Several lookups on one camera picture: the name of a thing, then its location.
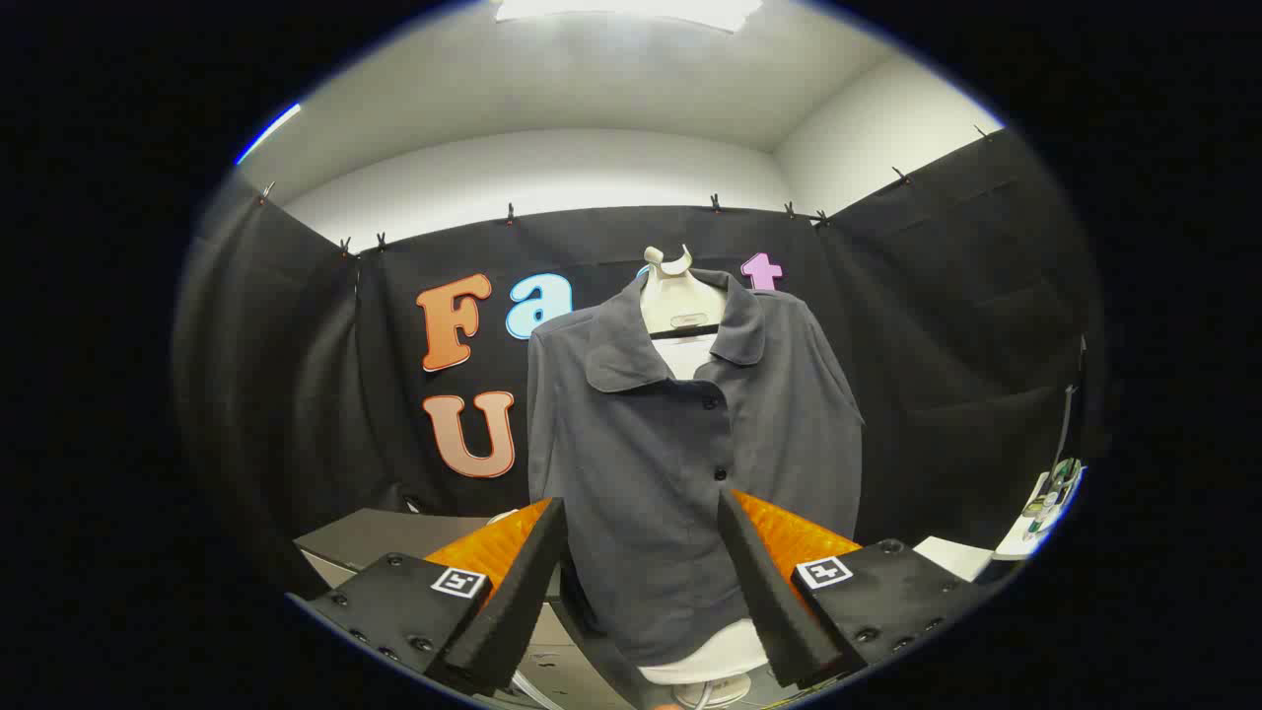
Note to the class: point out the grey collared shirt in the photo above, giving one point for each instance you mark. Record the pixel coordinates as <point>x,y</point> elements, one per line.
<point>641,444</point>

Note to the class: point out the cluttered white tray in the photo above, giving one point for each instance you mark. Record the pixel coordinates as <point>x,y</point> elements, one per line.
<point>1035,523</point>

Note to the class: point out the ceiling light strip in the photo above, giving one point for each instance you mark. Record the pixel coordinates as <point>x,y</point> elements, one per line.
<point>268,133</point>

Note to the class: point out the row of black cloth clips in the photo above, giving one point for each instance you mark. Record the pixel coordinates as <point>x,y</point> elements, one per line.
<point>510,212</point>

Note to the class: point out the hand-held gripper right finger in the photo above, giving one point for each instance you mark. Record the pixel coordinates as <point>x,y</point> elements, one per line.
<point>779,611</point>

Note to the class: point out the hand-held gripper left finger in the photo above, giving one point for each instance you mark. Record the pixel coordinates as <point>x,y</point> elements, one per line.
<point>518,602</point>

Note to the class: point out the black backdrop cloth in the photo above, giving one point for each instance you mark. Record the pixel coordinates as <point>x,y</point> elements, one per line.
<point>937,345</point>

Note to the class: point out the ceiling light panel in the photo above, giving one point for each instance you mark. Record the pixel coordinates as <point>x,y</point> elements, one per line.
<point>631,8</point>

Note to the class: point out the white paper sheet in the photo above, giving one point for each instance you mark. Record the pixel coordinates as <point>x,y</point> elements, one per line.
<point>951,557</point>

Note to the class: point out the grey drawer cabinet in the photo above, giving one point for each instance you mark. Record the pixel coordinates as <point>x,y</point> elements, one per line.
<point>375,537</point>

